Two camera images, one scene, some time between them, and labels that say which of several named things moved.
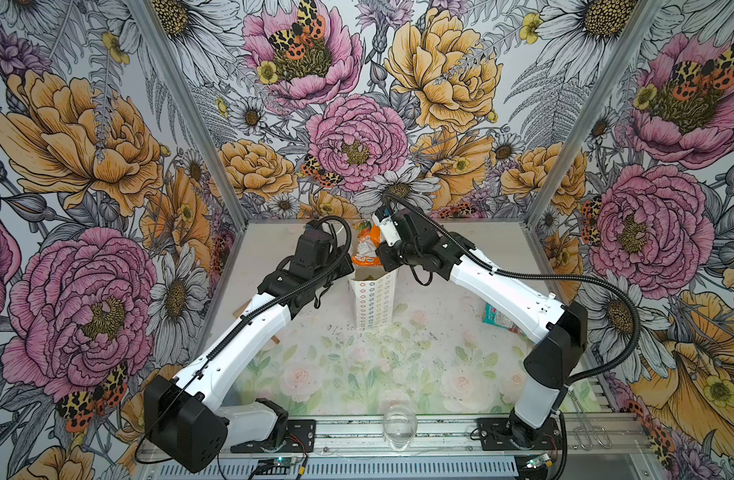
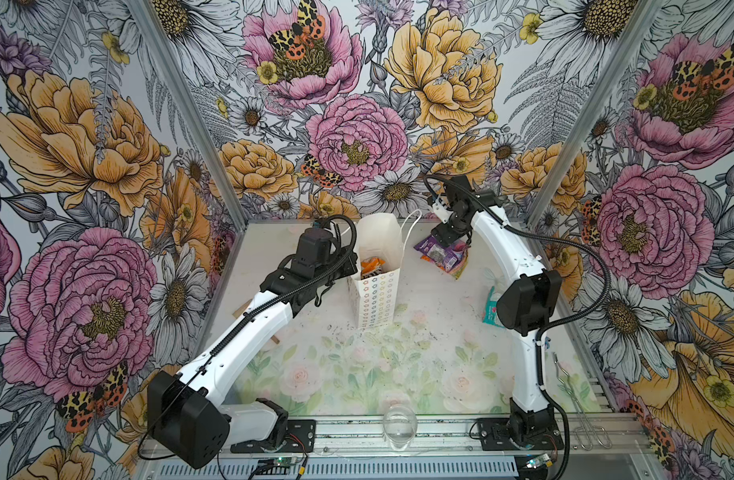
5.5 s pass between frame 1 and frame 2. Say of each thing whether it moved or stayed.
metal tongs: stayed
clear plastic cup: stayed
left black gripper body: stayed
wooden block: stayed
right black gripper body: moved
